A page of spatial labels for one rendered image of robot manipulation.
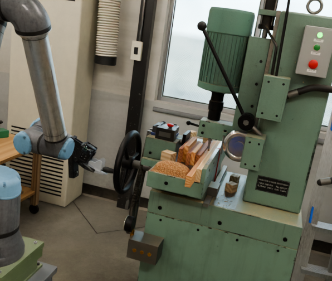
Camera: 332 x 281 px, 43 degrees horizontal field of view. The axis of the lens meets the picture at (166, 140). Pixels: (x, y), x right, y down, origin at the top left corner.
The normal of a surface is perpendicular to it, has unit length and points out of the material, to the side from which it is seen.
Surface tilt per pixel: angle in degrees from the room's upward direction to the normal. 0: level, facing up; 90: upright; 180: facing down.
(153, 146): 90
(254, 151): 90
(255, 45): 90
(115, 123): 90
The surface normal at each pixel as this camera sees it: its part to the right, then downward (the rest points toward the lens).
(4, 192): 0.66, 0.21
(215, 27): -0.67, 0.11
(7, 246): 0.74, -0.07
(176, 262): -0.27, 0.22
